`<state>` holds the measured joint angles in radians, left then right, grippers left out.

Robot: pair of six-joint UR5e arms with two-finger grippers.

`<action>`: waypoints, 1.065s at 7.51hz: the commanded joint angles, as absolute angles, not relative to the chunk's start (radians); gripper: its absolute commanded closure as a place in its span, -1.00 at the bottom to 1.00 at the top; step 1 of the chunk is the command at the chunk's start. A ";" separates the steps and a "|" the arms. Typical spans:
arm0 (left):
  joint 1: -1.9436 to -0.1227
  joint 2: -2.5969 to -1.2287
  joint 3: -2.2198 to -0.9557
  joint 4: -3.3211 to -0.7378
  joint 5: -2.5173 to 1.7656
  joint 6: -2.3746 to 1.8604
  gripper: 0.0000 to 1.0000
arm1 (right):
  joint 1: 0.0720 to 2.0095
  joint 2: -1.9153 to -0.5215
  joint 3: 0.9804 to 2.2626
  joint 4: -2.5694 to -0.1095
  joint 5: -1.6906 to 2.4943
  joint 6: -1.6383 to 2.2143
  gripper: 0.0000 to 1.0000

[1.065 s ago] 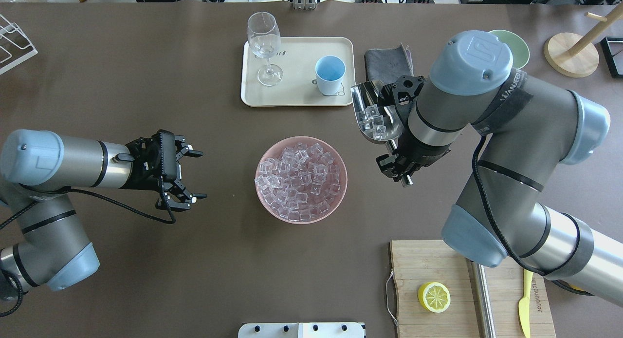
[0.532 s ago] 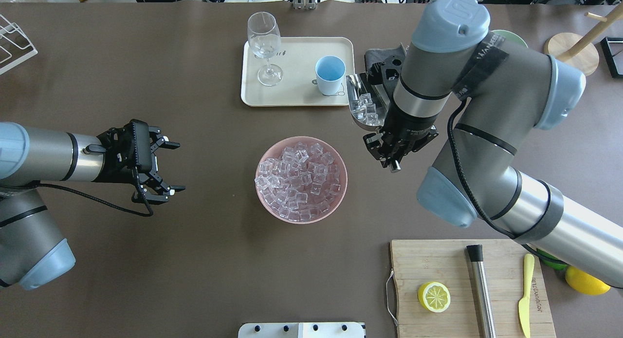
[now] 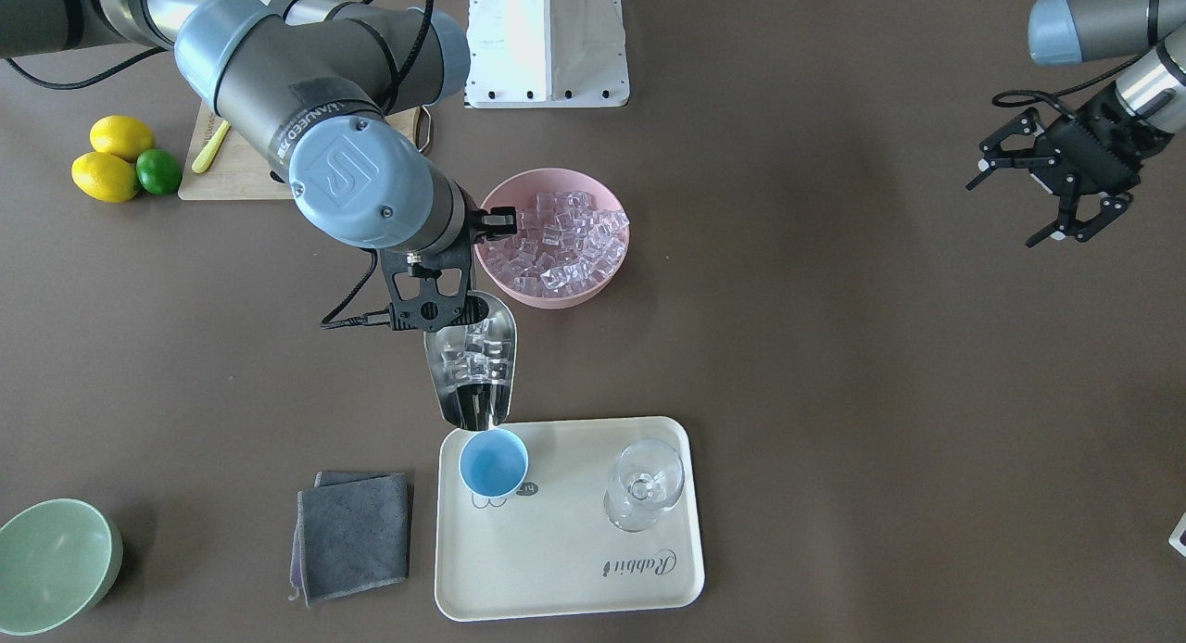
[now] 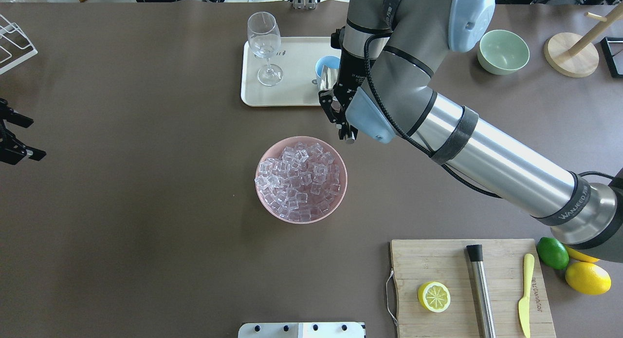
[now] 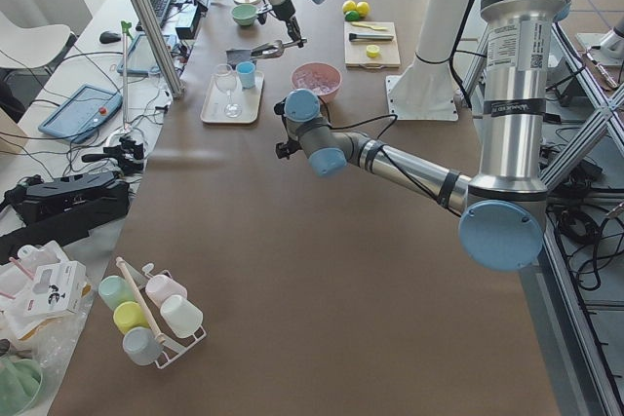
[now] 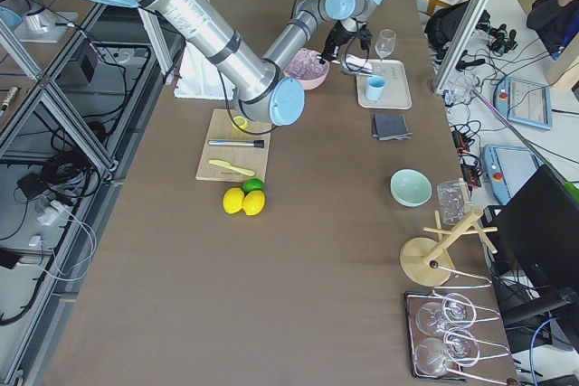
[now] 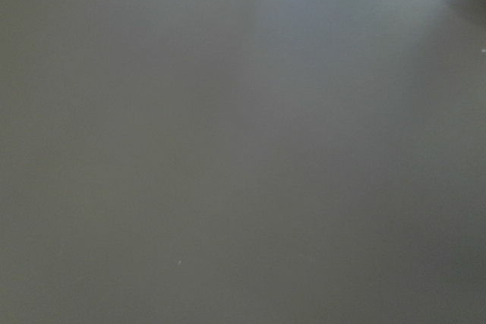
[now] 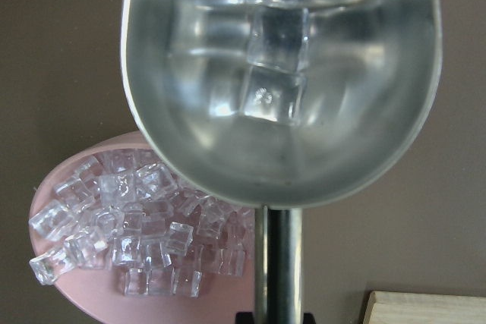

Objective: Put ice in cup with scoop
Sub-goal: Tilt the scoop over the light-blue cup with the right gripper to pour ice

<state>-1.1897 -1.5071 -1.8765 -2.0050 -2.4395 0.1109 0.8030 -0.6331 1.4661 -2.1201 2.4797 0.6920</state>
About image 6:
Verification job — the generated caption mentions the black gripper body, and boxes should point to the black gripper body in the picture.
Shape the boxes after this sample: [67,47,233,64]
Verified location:
[323,18,372,59]

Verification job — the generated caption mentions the stainless steel ice scoop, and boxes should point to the stainless steel ice scoop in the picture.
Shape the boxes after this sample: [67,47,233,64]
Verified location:
[331,54,373,76]

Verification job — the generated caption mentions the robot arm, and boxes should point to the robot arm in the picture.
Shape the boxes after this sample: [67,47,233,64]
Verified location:
[90,0,383,126]

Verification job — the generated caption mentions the pile of clear ice cubes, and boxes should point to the pile of clear ice cubes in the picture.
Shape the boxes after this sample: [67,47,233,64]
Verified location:
[285,48,328,80]

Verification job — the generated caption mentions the light blue cup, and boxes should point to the light blue cup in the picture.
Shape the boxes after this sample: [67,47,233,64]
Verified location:
[365,75,386,101]

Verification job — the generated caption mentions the wooden cup stand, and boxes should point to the wooden cup stand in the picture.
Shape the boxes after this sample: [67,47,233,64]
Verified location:
[400,208,498,288]

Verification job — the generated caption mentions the pink bowl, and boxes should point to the pink bowl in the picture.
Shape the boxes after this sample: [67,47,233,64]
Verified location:
[284,48,329,90]

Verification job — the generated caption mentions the clear wine glass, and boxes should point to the clear wine glass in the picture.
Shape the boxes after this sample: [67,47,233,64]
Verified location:
[375,29,397,61]

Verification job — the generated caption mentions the cream serving tray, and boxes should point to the cream serving tray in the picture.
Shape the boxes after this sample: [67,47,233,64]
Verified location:
[356,59,412,110]

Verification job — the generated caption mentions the grey folded cloth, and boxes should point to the grey folded cloth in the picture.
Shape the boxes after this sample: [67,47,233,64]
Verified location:
[372,113,412,141]

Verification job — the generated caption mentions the halved lemon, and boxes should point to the halved lemon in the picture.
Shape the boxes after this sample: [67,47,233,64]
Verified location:
[233,116,249,130]

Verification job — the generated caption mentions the steel muddler black tip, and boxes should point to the steel muddler black tip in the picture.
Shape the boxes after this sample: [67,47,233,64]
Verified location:
[207,139,265,149]

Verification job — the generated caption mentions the black backpack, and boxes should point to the black backpack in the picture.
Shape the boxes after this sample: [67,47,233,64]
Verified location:
[424,1,470,64]

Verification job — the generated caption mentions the bamboo cutting board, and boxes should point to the bamboo cutting board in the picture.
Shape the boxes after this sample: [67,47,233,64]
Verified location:
[195,108,271,182]

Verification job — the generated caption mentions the green lime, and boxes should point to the green lime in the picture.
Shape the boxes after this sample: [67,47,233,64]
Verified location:
[242,178,264,193]

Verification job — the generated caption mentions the yellow plastic knife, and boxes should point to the yellow plastic knife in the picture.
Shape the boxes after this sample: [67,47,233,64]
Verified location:
[208,159,255,177]

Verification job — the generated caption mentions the light green bowl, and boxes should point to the light green bowl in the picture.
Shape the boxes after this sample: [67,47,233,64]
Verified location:
[390,169,432,207]

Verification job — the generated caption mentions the lower whole lemon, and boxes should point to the lower whole lemon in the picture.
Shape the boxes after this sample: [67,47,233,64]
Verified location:
[242,190,266,216]

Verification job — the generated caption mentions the whole lemon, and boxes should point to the whole lemon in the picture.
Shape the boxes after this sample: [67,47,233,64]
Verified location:
[222,187,245,214]
[242,190,266,216]

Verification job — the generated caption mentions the upper whole lemon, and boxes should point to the upper whole lemon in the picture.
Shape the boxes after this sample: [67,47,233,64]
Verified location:
[222,187,245,214]

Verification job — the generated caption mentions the glass jar on stand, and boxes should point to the glass jar on stand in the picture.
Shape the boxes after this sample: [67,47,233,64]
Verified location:
[437,180,467,225]

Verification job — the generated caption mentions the upper teach pendant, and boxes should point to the upper teach pendant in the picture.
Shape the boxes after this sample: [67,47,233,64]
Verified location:
[494,77,553,130]

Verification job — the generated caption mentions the teach pendant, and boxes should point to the teach pendant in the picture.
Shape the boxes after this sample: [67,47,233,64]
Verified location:
[482,145,544,205]
[494,77,553,130]

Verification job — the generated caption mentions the lower teach pendant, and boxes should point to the lower teach pendant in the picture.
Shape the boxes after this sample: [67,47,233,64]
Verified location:
[482,145,544,205]

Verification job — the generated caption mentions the black monitor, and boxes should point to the black monitor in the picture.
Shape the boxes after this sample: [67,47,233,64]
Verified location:
[481,164,579,328]

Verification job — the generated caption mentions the upper wine glass in rack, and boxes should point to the upper wine glass in rack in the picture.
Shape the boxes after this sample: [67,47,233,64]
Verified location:
[415,293,500,337]

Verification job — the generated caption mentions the wine glass in rack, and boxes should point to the wine glass in rack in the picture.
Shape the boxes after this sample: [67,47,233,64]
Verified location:
[415,293,500,337]
[413,327,510,378]

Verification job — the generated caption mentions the lower wine glass in rack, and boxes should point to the lower wine glass in rack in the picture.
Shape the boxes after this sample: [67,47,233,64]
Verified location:
[413,327,510,378]

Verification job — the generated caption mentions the aluminium frame post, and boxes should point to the aluminium frame post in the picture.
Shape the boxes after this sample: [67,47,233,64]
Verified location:
[432,0,489,95]

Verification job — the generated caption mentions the black frame at edge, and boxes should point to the black frame at edge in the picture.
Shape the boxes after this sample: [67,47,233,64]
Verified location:
[403,292,518,385]

